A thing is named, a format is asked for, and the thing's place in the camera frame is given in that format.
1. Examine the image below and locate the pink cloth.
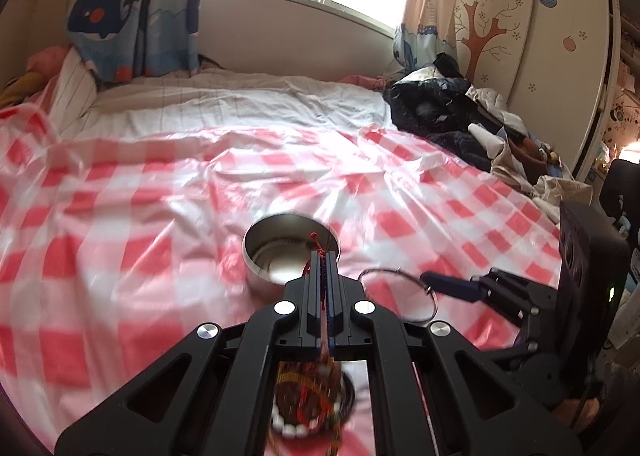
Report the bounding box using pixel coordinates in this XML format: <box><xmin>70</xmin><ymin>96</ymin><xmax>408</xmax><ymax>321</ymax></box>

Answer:
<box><xmin>340</xmin><ymin>75</ymin><xmax>397</xmax><ymax>93</ymax></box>

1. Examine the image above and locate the dark chair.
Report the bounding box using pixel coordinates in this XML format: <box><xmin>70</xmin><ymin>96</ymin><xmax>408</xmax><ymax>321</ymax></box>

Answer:
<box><xmin>599</xmin><ymin>159</ymin><xmax>640</xmax><ymax>239</ymax></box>

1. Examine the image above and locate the whale print curtain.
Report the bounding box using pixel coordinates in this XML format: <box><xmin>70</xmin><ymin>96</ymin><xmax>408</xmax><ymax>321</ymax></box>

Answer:
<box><xmin>66</xmin><ymin>0</ymin><xmax>211</xmax><ymax>84</ymax></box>
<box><xmin>392</xmin><ymin>0</ymin><xmax>469</xmax><ymax>75</ymax></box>

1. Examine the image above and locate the round metal tin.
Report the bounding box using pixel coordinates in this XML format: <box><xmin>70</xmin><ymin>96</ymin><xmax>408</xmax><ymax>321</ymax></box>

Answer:
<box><xmin>242</xmin><ymin>213</ymin><xmax>341</xmax><ymax>300</ymax></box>

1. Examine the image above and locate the striped pillow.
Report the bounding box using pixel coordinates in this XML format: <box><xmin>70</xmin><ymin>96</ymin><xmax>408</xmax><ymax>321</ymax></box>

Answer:
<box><xmin>49</xmin><ymin>47</ymin><xmax>102</xmax><ymax>138</ymax></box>

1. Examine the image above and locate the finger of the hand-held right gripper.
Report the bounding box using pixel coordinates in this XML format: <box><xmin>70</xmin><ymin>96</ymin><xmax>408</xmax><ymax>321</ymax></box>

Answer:
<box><xmin>420</xmin><ymin>267</ymin><xmax>558</xmax><ymax>333</ymax></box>

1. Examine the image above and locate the striped white bed sheet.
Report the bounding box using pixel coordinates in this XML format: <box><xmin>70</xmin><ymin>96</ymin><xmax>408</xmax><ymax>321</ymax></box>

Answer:
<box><xmin>65</xmin><ymin>69</ymin><xmax>394</xmax><ymax>138</ymax></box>

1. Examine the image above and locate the red checked plastic sheet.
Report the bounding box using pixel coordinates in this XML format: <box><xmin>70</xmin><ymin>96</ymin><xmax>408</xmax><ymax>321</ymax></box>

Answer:
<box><xmin>0</xmin><ymin>101</ymin><xmax>567</xmax><ymax>456</ymax></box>

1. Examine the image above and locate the yellow cloth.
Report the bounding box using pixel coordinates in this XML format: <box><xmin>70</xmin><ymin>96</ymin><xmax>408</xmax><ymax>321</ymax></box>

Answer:
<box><xmin>0</xmin><ymin>70</ymin><xmax>52</xmax><ymax>108</ymax></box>

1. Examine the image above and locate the person's right hand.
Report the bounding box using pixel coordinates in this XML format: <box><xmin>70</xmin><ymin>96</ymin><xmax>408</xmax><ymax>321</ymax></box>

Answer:
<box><xmin>554</xmin><ymin>395</ymin><xmax>603</xmax><ymax>434</ymax></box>

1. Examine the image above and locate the black jacket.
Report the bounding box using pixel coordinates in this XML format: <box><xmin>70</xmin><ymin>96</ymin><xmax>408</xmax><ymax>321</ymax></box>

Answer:
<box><xmin>384</xmin><ymin>53</ymin><xmax>507</xmax><ymax>173</ymax></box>

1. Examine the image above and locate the red string bracelet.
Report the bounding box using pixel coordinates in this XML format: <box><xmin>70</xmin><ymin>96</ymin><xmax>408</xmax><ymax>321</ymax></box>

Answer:
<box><xmin>301</xmin><ymin>231</ymin><xmax>342</xmax><ymax>362</ymax></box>

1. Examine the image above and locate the white garment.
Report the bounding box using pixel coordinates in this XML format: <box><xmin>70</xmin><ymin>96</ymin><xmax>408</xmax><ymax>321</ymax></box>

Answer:
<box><xmin>469</xmin><ymin>123</ymin><xmax>507</xmax><ymax>160</ymax></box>

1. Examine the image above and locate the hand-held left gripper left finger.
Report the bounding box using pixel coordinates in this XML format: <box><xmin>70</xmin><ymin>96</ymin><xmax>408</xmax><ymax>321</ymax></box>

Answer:
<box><xmin>55</xmin><ymin>250</ymin><xmax>324</xmax><ymax>456</ymax></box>

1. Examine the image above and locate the pink pillow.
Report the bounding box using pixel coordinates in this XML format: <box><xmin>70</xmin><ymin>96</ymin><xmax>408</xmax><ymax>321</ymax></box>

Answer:
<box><xmin>26</xmin><ymin>45</ymin><xmax>72</xmax><ymax>73</ymax></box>

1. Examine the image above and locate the silver bangle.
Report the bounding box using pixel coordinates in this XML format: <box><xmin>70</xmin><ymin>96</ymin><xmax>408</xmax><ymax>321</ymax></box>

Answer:
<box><xmin>357</xmin><ymin>267</ymin><xmax>439</xmax><ymax>323</ymax></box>

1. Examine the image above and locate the beige canvas bag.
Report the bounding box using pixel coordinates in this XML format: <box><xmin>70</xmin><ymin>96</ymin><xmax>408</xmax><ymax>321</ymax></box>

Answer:
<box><xmin>490</xmin><ymin>136</ymin><xmax>594</xmax><ymax>217</ymax></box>

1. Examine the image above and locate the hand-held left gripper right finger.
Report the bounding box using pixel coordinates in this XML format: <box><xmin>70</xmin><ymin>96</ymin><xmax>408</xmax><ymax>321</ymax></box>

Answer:
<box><xmin>324</xmin><ymin>250</ymin><xmax>584</xmax><ymax>456</ymax></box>

